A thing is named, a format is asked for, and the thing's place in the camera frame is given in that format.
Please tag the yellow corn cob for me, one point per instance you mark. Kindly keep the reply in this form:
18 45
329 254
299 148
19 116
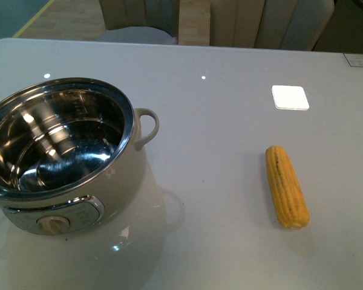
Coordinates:
288 200

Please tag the cream electric cooking pot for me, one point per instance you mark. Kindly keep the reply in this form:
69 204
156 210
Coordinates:
71 154

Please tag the left beige chair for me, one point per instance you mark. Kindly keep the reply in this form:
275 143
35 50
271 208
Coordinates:
140 22

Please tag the beige chair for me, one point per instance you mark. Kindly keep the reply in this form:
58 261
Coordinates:
140 22
271 24

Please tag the right beige chair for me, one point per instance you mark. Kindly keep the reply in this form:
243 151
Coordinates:
271 24

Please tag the table corner label sticker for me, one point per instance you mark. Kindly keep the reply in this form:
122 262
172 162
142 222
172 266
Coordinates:
354 60

